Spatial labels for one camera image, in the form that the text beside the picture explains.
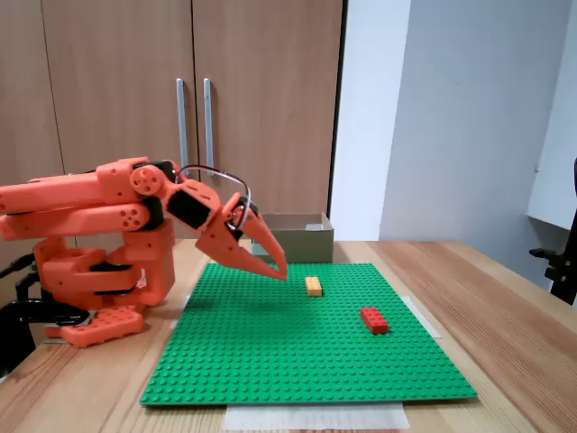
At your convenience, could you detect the cardboard box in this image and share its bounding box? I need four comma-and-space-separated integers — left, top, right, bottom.
250, 211, 335, 265

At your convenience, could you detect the green lego baseplate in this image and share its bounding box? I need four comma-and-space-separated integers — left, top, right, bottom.
139, 262, 479, 407

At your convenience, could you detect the red lego block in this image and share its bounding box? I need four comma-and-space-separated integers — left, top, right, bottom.
360, 307, 390, 336

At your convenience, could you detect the translucent tape strip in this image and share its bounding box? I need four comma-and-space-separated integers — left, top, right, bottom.
407, 295, 443, 339
169, 293, 193, 331
224, 402, 411, 432

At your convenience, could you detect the wooden cabinet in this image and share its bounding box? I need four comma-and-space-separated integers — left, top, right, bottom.
0, 0, 349, 276

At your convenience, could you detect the black table clamp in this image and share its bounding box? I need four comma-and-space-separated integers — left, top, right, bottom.
0, 298, 94, 380

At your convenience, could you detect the black stand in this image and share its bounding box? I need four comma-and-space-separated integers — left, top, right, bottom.
529, 157, 577, 308

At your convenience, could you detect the gripper motor cable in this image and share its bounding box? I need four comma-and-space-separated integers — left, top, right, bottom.
174, 164, 252, 232

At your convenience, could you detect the metal cabinet door handle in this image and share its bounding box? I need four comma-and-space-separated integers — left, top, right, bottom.
175, 78, 190, 171
202, 78, 215, 176

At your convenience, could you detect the black cable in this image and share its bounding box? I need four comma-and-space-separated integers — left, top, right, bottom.
14, 272, 45, 302
0, 253, 36, 279

